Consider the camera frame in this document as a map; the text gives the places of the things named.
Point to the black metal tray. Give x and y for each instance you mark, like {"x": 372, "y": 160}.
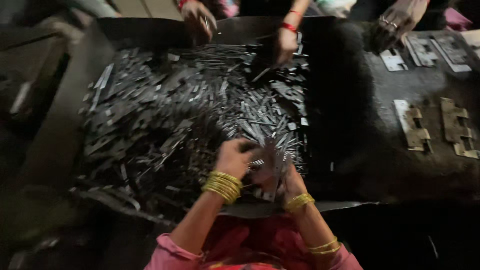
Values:
{"x": 337, "y": 112}

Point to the stack of gold wrist bangles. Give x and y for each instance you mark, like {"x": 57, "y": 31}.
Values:
{"x": 223, "y": 185}

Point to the grey metal hinge plate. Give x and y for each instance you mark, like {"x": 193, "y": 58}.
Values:
{"x": 273, "y": 168}

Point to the person's right fingers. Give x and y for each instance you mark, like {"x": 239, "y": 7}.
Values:
{"x": 260, "y": 178}

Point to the red bangles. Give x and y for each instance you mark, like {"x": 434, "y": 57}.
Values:
{"x": 290, "y": 22}

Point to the bright silver hinge plate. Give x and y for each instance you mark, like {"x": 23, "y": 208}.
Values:
{"x": 393, "y": 60}

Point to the pile of metal pins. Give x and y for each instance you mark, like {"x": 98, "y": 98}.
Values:
{"x": 180, "y": 108}

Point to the pink garment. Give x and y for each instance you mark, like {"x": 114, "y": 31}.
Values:
{"x": 247, "y": 247}

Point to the brass-toned hinge plate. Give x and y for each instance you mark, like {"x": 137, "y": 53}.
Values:
{"x": 412, "y": 125}
{"x": 459, "y": 127}

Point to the silver finger rings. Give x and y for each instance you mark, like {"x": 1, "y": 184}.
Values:
{"x": 388, "y": 21}

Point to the red bangle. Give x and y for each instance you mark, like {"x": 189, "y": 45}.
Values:
{"x": 182, "y": 3}

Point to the person's left hand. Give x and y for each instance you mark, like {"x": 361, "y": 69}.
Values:
{"x": 230, "y": 157}

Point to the person's left fingers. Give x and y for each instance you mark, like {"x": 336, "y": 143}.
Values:
{"x": 247, "y": 145}

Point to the person's right hand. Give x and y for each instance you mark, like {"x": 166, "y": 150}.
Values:
{"x": 292, "y": 183}

